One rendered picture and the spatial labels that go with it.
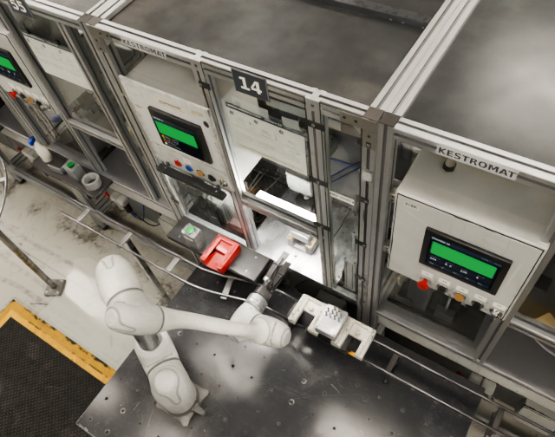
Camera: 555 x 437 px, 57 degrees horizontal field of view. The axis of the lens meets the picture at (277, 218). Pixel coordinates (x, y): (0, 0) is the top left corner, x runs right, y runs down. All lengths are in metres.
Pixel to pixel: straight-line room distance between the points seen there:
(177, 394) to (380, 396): 0.88
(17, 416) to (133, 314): 1.96
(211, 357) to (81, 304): 1.45
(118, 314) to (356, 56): 1.10
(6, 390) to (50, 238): 1.12
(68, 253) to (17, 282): 0.39
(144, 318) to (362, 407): 1.08
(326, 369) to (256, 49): 1.45
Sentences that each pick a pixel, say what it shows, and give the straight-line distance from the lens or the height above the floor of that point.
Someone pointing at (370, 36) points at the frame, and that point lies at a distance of 1.67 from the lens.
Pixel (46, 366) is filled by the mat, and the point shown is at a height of 0.01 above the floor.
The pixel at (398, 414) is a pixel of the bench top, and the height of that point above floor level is 0.68.
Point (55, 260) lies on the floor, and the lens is 4.03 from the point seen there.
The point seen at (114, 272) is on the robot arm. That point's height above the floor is 1.52.
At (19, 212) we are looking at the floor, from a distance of 4.47.
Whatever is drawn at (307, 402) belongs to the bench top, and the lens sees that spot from 2.39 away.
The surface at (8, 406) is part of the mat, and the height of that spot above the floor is 0.01.
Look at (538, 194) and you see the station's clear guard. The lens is 1.38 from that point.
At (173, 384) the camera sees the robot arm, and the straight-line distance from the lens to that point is 2.24.
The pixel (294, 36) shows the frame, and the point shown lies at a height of 2.01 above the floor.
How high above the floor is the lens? 2.99
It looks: 55 degrees down
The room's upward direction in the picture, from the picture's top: 12 degrees counter-clockwise
